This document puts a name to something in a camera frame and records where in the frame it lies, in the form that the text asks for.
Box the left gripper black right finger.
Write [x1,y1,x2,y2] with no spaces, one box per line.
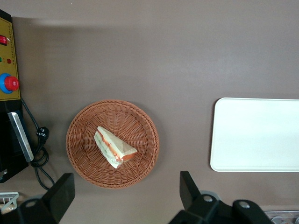
[168,171,273,224]

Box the clear acrylic bottle rack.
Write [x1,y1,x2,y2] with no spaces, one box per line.
[265,210,299,224]

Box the white wire shelf rack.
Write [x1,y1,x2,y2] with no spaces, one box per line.
[0,191,19,214]

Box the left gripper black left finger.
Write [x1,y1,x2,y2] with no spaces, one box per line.
[0,172,75,224]

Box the triangular sandwich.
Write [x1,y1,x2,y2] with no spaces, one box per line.
[93,126,138,169]

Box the black power cable with plug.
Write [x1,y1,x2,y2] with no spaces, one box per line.
[20,98,57,190]

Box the cream rectangular plastic tray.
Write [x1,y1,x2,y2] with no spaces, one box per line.
[209,97,299,173]

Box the black sealing machine yellow panel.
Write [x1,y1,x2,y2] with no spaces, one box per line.
[0,8,35,184]

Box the round brown wicker basket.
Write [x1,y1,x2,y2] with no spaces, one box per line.
[66,99,160,189]

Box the clear bag of crispy snacks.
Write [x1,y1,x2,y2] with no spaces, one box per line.
[0,202,17,214]

